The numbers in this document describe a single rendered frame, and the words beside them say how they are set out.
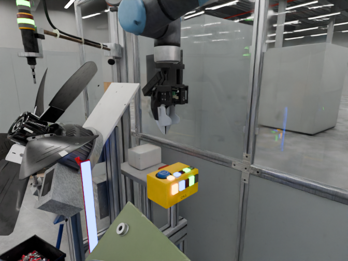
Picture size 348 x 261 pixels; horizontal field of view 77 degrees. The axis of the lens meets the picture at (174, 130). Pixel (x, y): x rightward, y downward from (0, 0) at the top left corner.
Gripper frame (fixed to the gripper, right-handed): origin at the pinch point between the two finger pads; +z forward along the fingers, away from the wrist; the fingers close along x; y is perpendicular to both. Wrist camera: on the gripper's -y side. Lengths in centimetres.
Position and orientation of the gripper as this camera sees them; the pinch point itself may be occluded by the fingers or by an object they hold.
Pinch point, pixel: (163, 129)
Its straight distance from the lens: 68.8
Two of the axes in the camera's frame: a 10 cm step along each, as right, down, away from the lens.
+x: 7.0, -1.7, 6.9
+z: 0.0, 9.7, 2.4
